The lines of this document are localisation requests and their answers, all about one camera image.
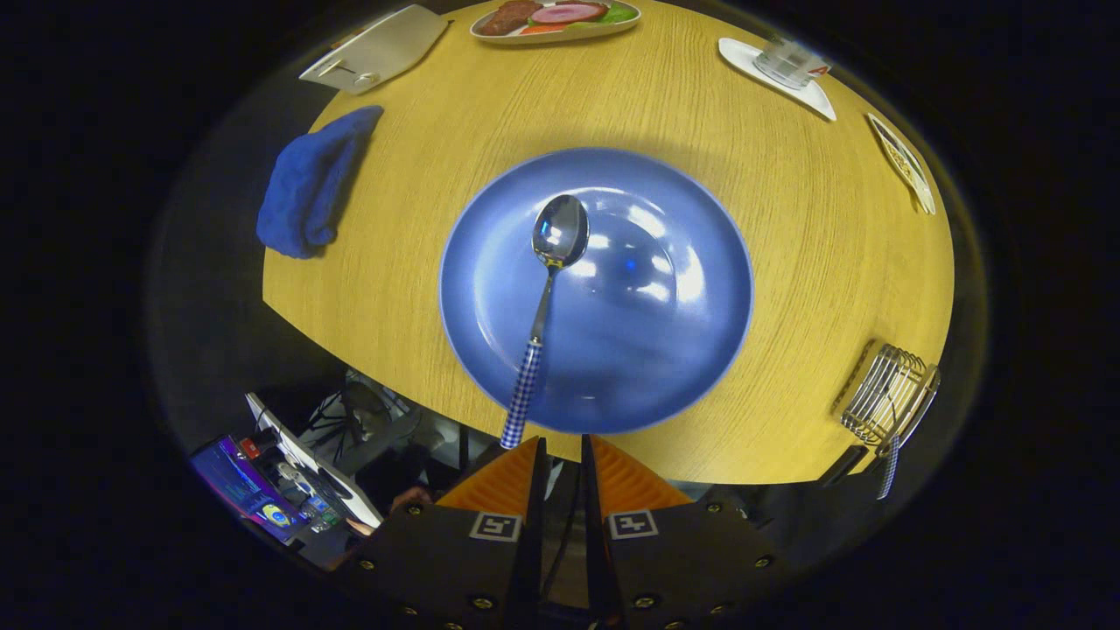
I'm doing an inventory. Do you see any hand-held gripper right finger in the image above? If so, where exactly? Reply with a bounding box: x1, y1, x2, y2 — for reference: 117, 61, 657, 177
580, 434, 780, 630

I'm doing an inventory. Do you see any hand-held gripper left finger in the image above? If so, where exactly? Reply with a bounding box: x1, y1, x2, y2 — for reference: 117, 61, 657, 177
337, 436, 549, 630

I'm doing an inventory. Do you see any checkered handle fork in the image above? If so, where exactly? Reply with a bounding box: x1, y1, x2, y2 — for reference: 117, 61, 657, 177
875, 376, 902, 501

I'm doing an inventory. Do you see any checkered handle spoon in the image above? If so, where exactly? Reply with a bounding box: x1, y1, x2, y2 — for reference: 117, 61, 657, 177
500, 193, 591, 451

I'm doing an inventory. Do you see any blue round plate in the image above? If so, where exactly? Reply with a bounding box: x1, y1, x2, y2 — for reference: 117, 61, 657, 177
438, 147, 755, 436

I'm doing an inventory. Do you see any white flat panel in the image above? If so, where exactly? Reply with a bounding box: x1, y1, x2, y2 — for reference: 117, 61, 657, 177
245, 393, 383, 529

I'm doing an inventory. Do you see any blue folded cloth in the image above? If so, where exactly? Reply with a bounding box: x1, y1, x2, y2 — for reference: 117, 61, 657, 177
255, 106, 385, 260

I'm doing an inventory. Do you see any white divided snack dish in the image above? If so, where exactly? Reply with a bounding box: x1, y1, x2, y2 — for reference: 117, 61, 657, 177
867, 113, 937, 215

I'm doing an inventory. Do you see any oval food plate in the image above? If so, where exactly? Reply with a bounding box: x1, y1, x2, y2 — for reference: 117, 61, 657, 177
469, 0, 642, 45

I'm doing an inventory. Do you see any white square coaster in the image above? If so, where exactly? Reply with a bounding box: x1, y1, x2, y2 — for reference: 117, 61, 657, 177
717, 37, 837, 122

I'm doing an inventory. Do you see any white toaster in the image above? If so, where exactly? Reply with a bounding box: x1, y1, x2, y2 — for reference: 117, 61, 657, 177
298, 4, 451, 95

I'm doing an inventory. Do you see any white drink bottle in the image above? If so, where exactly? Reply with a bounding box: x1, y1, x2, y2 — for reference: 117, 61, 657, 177
753, 37, 830, 90

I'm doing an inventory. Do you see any pink ham slice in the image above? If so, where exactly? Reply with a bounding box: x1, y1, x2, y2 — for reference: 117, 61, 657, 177
529, 3, 609, 25

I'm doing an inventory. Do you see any black table bracket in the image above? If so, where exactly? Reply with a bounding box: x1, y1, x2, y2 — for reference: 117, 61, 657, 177
818, 444, 869, 487

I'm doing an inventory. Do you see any metal wire basket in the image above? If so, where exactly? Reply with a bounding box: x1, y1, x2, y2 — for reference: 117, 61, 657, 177
838, 343, 942, 449

